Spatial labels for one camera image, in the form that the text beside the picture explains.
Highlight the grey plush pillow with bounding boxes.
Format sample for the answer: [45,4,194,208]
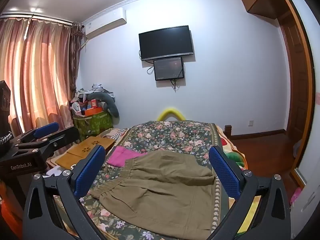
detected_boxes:
[86,92,120,117]

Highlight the bamboo lap table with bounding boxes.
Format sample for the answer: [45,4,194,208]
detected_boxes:
[55,137,115,167]

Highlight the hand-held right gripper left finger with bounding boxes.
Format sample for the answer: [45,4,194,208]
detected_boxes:
[22,145,110,240]

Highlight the small black monitor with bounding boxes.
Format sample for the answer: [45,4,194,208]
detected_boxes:
[153,57,185,81]

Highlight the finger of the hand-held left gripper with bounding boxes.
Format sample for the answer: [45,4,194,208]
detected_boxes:
[15,126,80,157]
[14,122,60,144]

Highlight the black wall television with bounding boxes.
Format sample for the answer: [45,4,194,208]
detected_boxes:
[139,25,195,61]

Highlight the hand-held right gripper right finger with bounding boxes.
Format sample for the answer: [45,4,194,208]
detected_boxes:
[209,145,292,240]

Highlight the green storage bag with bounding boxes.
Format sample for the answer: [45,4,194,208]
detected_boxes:
[72,111,113,142]

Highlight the folded pink cloth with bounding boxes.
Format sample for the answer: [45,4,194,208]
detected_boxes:
[107,146,148,167]

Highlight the striped cloth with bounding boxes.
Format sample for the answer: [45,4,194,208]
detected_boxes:
[104,128,128,139]

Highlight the pile of clothes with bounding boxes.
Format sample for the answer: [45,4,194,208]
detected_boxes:
[76,83,114,101]

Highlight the colourful fleece blanket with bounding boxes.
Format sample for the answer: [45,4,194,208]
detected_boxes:
[216,125,248,170]

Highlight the yellow foam tube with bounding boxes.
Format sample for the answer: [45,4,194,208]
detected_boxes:
[157,107,185,121]

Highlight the pink slipper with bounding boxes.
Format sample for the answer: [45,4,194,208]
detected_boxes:
[290,187,300,207]

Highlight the brown patterned curtain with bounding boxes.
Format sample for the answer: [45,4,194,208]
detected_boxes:
[70,21,84,103]

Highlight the white plastic bag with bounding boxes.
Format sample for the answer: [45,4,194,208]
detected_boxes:
[46,166,66,178]

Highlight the floral blanket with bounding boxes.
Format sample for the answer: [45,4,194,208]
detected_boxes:
[80,120,248,240]

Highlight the olive green pants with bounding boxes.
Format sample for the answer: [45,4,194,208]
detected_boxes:
[89,150,217,240]

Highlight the pink curtain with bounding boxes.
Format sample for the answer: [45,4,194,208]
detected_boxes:
[0,17,75,140]

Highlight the white air conditioner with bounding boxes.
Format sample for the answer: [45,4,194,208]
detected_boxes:
[81,7,127,40]

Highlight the orange box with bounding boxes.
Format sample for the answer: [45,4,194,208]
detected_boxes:
[84,107,103,117]

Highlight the wooden door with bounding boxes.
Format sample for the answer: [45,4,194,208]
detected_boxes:
[277,10,315,155]

